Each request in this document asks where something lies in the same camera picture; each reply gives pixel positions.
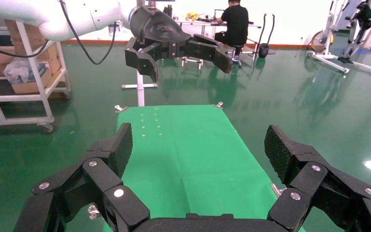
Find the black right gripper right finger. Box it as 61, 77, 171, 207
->
264, 125, 371, 232

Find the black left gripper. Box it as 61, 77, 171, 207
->
124, 5, 234, 84

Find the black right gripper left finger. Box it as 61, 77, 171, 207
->
13, 122, 151, 232

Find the brown cardboard storage box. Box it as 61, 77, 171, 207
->
0, 43, 61, 76
11, 69, 67, 95
4, 19, 47, 55

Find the white office desk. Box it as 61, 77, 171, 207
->
174, 16, 263, 70

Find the white T-shaped floor stand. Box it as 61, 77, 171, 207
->
121, 70, 159, 107

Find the person in black clothes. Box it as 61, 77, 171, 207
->
214, 0, 250, 47

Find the clear plastic cup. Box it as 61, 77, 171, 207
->
108, 21, 121, 36

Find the black floor device with tubes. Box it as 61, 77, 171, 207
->
256, 13, 277, 59

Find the green table cloth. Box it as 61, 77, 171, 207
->
102, 104, 306, 232

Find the white metal shelf cart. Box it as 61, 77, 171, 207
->
0, 20, 72, 133

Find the clear plastic bag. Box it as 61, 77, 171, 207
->
3, 58, 48, 85

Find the grey black robot legs rig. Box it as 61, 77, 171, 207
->
337, 0, 371, 64

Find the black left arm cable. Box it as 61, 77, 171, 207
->
0, 40, 50, 59
58, 0, 118, 66

